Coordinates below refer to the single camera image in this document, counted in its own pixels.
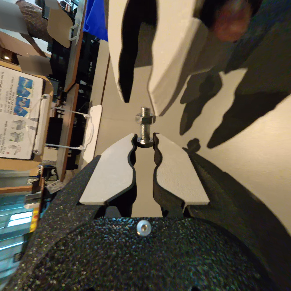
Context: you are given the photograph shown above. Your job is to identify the row of yellow bins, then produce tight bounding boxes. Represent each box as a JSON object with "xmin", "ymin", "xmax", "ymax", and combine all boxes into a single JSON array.
[{"xmin": 29, "ymin": 208, "xmax": 39, "ymax": 233}]

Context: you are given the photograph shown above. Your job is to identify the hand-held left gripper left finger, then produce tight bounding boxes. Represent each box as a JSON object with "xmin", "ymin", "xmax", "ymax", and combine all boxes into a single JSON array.
[{"xmin": 79, "ymin": 133, "xmax": 139, "ymax": 206}]

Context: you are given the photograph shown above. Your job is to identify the silver hex bolt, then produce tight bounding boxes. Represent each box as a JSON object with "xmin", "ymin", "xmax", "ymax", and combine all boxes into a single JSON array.
[{"xmin": 136, "ymin": 107, "xmax": 156, "ymax": 149}]

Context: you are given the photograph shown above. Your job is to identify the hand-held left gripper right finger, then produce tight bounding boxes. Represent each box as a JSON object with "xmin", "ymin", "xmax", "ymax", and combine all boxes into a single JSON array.
[{"xmin": 152, "ymin": 132, "xmax": 210, "ymax": 205}]

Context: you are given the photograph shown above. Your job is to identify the person's right forearm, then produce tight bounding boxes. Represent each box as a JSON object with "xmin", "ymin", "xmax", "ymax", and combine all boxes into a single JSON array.
[{"xmin": 225, "ymin": 0, "xmax": 291, "ymax": 73}]

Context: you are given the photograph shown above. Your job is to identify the silver hex nut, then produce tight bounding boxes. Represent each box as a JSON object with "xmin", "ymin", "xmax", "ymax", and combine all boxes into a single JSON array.
[{"xmin": 135, "ymin": 114, "xmax": 156, "ymax": 125}]

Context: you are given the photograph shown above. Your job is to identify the large blue plastic bin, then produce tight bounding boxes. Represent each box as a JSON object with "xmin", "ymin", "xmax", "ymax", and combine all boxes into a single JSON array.
[{"xmin": 83, "ymin": 0, "xmax": 109, "ymax": 42}]

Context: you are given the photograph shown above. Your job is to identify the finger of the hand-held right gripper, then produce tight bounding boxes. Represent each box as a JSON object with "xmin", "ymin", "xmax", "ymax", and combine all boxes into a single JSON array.
[
  {"xmin": 147, "ymin": 0, "xmax": 209, "ymax": 117},
  {"xmin": 106, "ymin": 0, "xmax": 158, "ymax": 103}
]

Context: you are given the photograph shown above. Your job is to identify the tan backing board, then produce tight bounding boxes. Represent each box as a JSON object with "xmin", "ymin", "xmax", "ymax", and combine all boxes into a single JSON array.
[{"xmin": 47, "ymin": 7, "xmax": 74, "ymax": 48}]

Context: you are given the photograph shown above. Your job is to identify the instruction poster board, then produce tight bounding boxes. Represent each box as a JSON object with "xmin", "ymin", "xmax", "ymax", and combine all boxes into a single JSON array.
[{"xmin": 0, "ymin": 60, "xmax": 54, "ymax": 170}]

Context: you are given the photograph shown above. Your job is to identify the person's right hand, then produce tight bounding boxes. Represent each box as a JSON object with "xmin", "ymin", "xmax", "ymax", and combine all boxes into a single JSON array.
[{"xmin": 214, "ymin": 1, "xmax": 253, "ymax": 43}]

